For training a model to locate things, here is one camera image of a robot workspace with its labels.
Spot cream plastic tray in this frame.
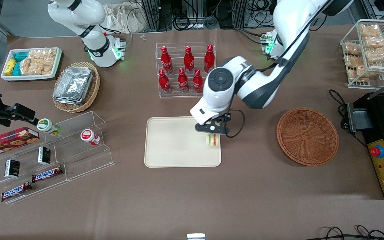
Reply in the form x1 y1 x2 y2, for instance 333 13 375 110
144 116 222 168

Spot silver foil tray stack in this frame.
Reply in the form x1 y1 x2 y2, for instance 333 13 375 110
53 66 94 105

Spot wicker basket with foil trays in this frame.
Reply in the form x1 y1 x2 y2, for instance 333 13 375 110
52 62 101 113

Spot empty brown wicker basket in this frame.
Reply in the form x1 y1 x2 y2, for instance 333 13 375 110
276 108 339 166

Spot red tartan cookie box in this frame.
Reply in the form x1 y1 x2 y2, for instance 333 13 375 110
0 127 40 159

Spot green sunflower lid cup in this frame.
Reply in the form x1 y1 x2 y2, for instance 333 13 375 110
37 118 61 136

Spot red cola bottle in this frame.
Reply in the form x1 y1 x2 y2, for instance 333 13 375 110
204 44 215 73
159 69 172 94
161 46 174 74
192 69 204 94
178 68 190 94
184 46 195 74

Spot white rectangular snack bin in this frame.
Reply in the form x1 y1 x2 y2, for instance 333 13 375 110
0 47 63 82

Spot yellow snack box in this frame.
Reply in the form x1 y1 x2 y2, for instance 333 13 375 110
4 58 17 76

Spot small black snack box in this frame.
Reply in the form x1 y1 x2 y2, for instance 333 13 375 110
38 146 51 166
4 159 20 178

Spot rice cracker snack bag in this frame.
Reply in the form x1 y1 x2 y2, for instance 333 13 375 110
363 35 384 49
344 55 367 67
40 49 58 75
348 65 369 82
344 42 362 57
20 50 44 76
367 47 384 63
359 23 381 37

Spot Snickers chocolate bar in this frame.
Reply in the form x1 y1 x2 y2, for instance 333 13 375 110
32 166 64 183
1 182 33 203

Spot clear acrylic bottle rack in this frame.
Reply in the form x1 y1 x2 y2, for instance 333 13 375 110
155 42 216 98

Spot red lid cup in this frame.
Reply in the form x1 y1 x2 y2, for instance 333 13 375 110
80 129 101 146

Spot clear acrylic stepped display stand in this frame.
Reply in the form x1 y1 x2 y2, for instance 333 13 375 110
0 111 115 204

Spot white crumpled plastic sheet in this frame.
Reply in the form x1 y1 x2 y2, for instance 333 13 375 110
103 2 146 34

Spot black appliance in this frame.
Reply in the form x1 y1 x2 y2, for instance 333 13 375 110
347 92 384 200

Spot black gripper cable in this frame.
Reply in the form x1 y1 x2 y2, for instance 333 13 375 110
226 108 246 138

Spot black appliance power cable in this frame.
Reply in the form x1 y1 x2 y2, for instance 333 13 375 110
328 89 349 130

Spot black floor cables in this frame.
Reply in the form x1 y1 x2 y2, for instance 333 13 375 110
311 225 384 240

